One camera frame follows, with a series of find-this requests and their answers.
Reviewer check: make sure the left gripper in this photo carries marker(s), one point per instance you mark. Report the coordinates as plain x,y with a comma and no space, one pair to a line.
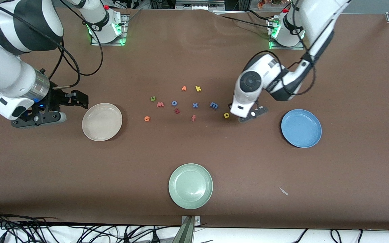
230,105

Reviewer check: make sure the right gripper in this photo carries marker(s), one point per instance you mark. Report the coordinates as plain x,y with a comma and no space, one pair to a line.
56,99

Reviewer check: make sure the blue foam letter m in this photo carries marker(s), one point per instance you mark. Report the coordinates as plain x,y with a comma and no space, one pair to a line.
214,105

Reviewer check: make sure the red foam letter w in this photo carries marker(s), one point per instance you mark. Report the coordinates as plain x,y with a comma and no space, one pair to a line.
160,104

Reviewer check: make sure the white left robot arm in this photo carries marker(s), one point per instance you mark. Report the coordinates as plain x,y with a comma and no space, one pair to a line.
316,17

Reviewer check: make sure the beige brown plate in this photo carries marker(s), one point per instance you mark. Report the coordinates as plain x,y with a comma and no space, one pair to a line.
102,122

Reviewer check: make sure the brown paper table cover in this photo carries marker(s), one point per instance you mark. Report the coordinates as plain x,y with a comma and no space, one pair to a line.
194,152

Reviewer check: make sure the blue plate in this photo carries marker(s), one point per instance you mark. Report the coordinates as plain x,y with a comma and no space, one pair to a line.
301,128

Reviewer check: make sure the pale green plate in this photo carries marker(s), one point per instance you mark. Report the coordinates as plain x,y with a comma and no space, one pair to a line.
190,186

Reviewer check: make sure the small grey tape scrap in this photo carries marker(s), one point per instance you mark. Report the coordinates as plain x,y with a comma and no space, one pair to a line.
283,191

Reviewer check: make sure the dried orange flowers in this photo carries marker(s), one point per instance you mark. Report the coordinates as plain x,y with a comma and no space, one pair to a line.
261,4

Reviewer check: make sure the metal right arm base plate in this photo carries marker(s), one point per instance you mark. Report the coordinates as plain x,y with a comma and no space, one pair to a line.
95,43

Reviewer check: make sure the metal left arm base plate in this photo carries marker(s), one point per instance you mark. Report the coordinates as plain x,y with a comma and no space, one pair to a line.
299,48

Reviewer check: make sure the grey metal frame bar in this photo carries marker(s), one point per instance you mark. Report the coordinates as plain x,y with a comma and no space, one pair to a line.
198,5

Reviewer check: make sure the grey metal camera post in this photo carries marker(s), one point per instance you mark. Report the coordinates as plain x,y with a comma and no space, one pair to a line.
189,233

